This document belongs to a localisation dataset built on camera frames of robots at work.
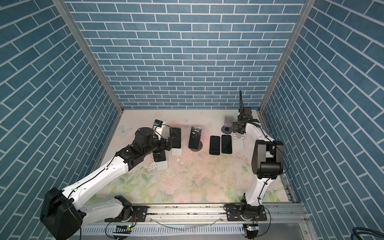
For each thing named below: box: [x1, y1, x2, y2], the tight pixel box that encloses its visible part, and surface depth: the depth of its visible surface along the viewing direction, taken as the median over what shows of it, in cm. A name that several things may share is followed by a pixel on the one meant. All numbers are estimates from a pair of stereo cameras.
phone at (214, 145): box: [209, 135, 221, 156], surface depth 104 cm
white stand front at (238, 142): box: [233, 133, 245, 148], surface depth 101 cm
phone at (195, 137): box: [188, 126, 202, 150], surface depth 96 cm
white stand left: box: [155, 159, 168, 170], surface depth 91 cm
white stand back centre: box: [171, 147, 182, 156], surface depth 97 cm
